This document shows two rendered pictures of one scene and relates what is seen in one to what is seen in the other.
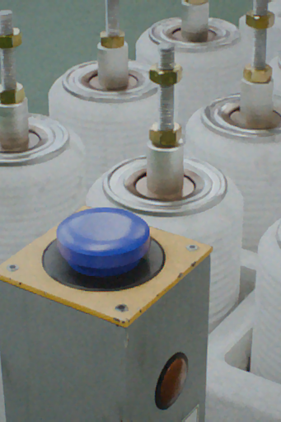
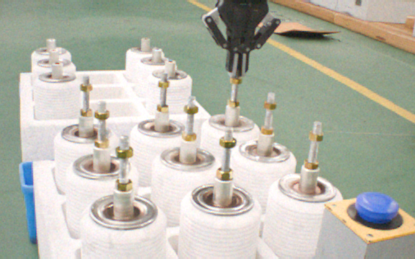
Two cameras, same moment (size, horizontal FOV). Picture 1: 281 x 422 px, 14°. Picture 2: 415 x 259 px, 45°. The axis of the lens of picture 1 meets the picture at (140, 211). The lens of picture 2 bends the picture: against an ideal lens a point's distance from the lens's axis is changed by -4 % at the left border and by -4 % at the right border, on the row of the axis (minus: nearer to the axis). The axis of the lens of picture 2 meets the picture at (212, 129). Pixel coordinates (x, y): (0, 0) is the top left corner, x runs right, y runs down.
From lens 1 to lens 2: 0.55 m
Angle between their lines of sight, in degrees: 52
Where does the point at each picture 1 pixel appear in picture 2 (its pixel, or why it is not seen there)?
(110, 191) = (216, 211)
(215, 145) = (194, 177)
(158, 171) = (228, 193)
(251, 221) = not seen: hidden behind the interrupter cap
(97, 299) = (408, 227)
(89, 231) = (380, 204)
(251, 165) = (212, 179)
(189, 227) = (258, 211)
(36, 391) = not seen: outside the picture
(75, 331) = (403, 246)
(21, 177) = (160, 226)
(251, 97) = (192, 149)
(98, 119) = not seen: hidden behind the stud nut
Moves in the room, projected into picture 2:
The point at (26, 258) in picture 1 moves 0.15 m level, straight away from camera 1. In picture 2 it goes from (363, 229) to (212, 184)
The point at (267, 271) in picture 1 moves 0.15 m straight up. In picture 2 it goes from (303, 212) to (323, 92)
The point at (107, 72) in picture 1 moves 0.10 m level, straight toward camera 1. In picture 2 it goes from (105, 161) to (168, 186)
